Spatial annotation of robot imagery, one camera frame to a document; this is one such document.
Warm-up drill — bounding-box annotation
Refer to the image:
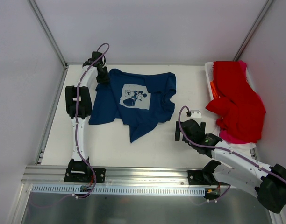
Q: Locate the blue mickey t shirt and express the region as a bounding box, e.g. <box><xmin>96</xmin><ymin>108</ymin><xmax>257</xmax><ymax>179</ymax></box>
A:
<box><xmin>89</xmin><ymin>69</ymin><xmax>177</xmax><ymax>142</ymax></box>

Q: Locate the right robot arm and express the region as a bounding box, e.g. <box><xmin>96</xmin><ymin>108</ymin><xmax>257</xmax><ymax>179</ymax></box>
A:
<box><xmin>175</xmin><ymin>119</ymin><xmax>286</xmax><ymax>214</ymax></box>

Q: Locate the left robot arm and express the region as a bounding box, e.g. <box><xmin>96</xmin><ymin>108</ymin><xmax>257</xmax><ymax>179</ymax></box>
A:
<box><xmin>64</xmin><ymin>51</ymin><xmax>110</xmax><ymax>182</ymax></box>

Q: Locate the red t shirt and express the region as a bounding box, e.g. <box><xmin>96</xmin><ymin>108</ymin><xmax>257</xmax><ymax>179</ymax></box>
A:
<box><xmin>205</xmin><ymin>60</ymin><xmax>267</xmax><ymax>143</ymax></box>

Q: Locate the orange garment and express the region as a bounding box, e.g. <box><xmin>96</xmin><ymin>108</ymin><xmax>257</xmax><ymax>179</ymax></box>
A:
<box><xmin>210</xmin><ymin>81</ymin><xmax>221</xmax><ymax>99</ymax></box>

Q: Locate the white t shirt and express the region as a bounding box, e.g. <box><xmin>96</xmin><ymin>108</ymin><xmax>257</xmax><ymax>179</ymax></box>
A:
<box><xmin>229</xmin><ymin>142</ymin><xmax>256</xmax><ymax>152</ymax></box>

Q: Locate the white plastic basket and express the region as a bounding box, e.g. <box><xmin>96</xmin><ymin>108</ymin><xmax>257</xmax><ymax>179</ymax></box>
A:
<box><xmin>204</xmin><ymin>60</ymin><xmax>256</xmax><ymax>101</ymax></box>

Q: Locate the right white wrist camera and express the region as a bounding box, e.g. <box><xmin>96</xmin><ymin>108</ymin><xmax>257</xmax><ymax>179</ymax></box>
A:
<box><xmin>186</xmin><ymin>110</ymin><xmax>202</xmax><ymax>119</ymax></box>

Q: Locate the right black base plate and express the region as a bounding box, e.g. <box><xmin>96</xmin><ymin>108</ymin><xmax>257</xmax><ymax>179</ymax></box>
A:
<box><xmin>187</xmin><ymin>170</ymin><xmax>228</xmax><ymax>186</ymax></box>

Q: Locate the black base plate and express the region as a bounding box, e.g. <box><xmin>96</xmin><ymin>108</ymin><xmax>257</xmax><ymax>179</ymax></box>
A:
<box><xmin>187</xmin><ymin>170</ymin><xmax>228</xmax><ymax>186</ymax></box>
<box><xmin>64</xmin><ymin>159</ymin><xmax>106</xmax><ymax>183</ymax></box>

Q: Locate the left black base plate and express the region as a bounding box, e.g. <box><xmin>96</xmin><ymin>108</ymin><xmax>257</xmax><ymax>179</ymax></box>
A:
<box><xmin>64</xmin><ymin>159</ymin><xmax>106</xmax><ymax>183</ymax></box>

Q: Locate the white slotted cable duct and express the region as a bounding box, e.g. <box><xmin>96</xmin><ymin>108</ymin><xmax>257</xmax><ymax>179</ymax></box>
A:
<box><xmin>31</xmin><ymin>184</ymin><xmax>206</xmax><ymax>197</ymax></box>

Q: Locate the aluminium mounting rail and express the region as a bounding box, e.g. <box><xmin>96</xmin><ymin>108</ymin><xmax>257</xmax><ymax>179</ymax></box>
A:
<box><xmin>21</xmin><ymin>165</ymin><xmax>201</xmax><ymax>187</ymax></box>

